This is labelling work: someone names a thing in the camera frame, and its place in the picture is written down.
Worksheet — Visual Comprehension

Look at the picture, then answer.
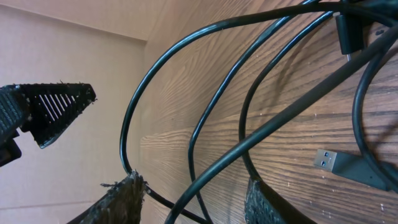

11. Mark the black USB cable long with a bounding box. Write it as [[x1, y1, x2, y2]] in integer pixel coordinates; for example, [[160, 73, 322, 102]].
[[164, 0, 398, 224]]

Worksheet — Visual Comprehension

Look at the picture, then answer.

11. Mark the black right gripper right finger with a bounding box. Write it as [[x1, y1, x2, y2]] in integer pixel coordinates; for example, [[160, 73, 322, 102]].
[[244, 178, 315, 224]]

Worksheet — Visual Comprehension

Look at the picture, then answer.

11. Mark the cardboard panel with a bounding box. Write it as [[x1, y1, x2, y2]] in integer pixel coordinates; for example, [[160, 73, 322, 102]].
[[0, 0, 169, 224]]

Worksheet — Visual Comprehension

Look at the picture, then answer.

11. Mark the black USB cable short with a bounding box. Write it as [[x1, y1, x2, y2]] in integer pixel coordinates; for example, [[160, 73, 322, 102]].
[[129, 1, 376, 223]]

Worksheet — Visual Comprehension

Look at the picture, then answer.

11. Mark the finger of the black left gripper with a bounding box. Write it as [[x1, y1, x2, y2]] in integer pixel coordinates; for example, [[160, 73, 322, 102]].
[[1, 83, 96, 166]]

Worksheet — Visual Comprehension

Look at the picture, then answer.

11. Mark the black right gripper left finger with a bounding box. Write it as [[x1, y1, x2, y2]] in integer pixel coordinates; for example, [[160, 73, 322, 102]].
[[70, 171, 146, 224]]

